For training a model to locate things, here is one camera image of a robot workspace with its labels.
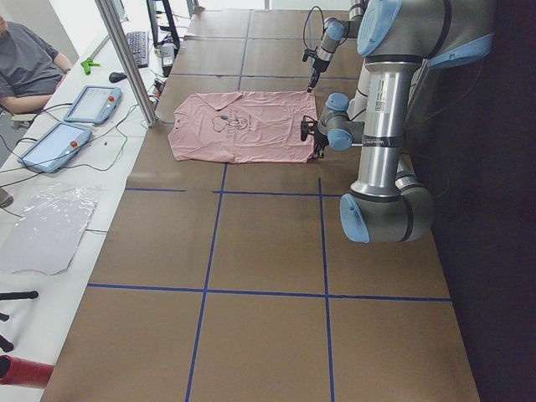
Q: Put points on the red cylinder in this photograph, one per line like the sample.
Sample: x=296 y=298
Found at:
x=25 y=373

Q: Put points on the black control box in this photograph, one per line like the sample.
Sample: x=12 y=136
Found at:
x=167 y=56

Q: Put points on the aluminium frame post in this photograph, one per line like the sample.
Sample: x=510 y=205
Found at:
x=116 y=34

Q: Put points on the lower teach pendant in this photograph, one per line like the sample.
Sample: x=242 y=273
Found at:
x=55 y=148

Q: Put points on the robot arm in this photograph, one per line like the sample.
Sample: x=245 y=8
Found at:
x=387 y=202
x=334 y=33

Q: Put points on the upper teach pendant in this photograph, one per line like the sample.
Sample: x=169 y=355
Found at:
x=95 y=104

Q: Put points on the clear plastic bag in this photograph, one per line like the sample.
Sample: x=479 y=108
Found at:
x=46 y=237

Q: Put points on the black computer mouse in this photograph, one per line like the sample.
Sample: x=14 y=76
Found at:
x=115 y=77

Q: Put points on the seated person grey shirt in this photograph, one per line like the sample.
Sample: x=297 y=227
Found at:
x=31 y=69

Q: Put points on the pink Snoopy t-shirt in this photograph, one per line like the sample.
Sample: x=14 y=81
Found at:
x=242 y=127

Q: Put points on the teach pendant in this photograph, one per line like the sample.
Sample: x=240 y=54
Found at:
x=55 y=148
x=95 y=104

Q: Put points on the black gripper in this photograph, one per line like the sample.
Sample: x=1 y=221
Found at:
x=318 y=65
x=319 y=142

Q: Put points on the black keyboard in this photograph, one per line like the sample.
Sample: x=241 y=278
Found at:
x=137 y=42

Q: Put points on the green clamp tool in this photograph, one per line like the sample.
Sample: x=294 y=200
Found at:
x=88 y=64

